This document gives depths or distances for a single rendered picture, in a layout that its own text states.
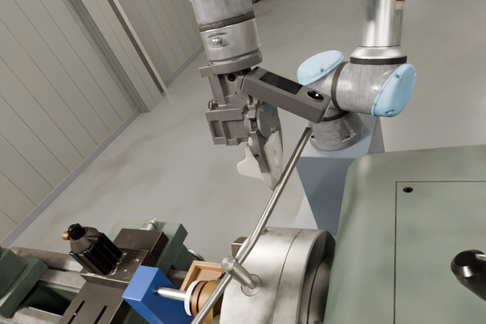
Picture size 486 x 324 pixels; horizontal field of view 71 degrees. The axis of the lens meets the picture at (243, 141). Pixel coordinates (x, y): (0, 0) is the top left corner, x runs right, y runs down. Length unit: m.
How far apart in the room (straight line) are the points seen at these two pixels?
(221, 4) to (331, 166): 0.61
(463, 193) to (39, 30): 3.80
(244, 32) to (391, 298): 0.38
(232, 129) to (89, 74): 3.74
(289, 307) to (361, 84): 0.47
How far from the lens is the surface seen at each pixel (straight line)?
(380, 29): 0.77
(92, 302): 1.14
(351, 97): 0.80
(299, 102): 0.44
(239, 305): 0.58
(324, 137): 0.92
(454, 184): 0.61
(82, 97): 4.10
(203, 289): 0.75
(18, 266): 1.55
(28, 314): 1.49
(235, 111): 0.46
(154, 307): 0.88
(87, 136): 4.11
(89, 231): 1.04
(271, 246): 0.61
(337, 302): 0.52
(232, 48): 0.44
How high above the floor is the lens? 1.70
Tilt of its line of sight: 34 degrees down
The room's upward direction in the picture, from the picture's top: 24 degrees counter-clockwise
